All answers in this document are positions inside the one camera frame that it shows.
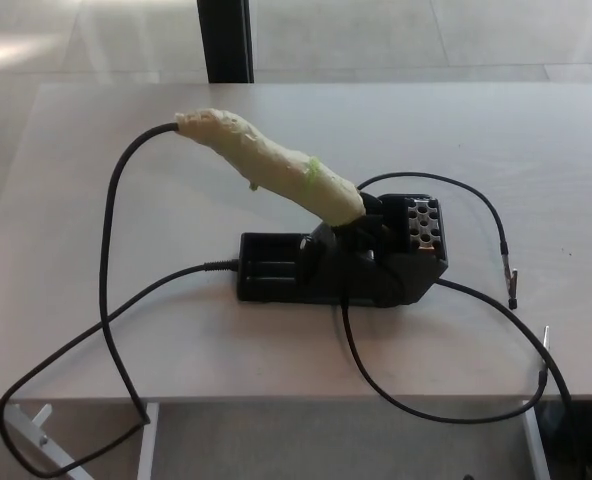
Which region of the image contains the soldering iron with tape-wrapped handle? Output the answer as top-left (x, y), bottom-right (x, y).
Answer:
top-left (173, 107), bottom-right (367, 227)

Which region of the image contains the black soldering iron cable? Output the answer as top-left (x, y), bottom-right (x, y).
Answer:
top-left (0, 122), bottom-right (238, 478)

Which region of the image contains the black soldering iron base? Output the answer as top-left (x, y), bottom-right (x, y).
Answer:
top-left (235, 191), bottom-right (449, 307)

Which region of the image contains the black vertical pillar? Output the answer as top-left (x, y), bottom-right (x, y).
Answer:
top-left (197, 0), bottom-right (256, 84)

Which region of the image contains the white table leg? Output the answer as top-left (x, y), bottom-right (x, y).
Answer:
top-left (520, 399), bottom-right (553, 480)
top-left (136, 402), bottom-right (160, 480)

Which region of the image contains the white diagonal table brace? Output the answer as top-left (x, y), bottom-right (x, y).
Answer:
top-left (0, 402), bottom-right (95, 480)

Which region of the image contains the dark object under table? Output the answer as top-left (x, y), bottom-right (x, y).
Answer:
top-left (538, 398), bottom-right (592, 480)

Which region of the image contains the black power cable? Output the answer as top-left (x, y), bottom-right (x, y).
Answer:
top-left (434, 278), bottom-right (575, 404)

